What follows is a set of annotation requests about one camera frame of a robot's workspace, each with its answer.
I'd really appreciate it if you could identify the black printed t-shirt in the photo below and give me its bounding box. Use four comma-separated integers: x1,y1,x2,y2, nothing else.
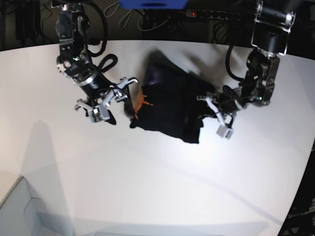
129,50,215,144

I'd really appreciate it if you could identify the grey looped cable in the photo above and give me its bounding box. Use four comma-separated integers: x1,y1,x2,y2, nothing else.
103,0,170,31

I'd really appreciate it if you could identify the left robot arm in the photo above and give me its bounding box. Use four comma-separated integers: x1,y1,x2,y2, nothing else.
196,0,296,128

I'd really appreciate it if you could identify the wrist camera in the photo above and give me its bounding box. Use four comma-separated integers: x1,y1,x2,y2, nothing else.
217,124,234,140
88,104,110,123

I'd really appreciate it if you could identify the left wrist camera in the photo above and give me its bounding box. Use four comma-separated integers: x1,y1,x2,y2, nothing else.
217,124,234,140

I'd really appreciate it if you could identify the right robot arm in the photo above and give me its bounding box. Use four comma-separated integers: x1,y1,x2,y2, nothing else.
52,0,138,125

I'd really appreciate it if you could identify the black power strip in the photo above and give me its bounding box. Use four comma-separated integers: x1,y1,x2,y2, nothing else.
185,9,241,21

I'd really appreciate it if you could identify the white bin at table corner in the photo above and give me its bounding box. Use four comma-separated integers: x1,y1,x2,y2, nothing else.
0,177,75,236

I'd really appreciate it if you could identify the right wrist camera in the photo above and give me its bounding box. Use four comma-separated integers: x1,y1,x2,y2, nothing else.
88,104,110,123

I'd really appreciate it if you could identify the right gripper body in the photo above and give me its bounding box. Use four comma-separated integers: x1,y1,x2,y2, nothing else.
74,73,138,111

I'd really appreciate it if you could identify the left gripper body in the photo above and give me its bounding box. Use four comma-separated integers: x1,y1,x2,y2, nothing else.
196,86,249,125

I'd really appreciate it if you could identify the blue plastic box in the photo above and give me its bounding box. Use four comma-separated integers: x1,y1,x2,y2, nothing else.
119,0,188,9

